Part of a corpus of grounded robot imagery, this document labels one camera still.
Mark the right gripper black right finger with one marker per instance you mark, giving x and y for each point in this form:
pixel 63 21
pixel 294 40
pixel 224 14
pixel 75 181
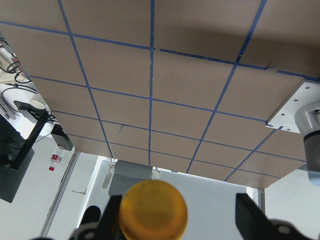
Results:
pixel 250 221

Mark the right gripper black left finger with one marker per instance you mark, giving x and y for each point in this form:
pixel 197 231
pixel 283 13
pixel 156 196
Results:
pixel 108 226

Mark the yellow push button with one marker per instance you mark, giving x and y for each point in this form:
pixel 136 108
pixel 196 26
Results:
pixel 153 210

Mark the black monitor on stand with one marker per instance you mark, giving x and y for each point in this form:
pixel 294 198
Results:
pixel 16 152

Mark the grey office chair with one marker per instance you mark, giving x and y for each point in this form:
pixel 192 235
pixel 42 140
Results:
pixel 126 174

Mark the plastic bottle red label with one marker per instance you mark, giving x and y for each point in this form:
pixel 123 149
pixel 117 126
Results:
pixel 56 157

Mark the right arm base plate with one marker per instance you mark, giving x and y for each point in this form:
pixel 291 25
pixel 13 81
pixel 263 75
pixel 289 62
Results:
pixel 306 92

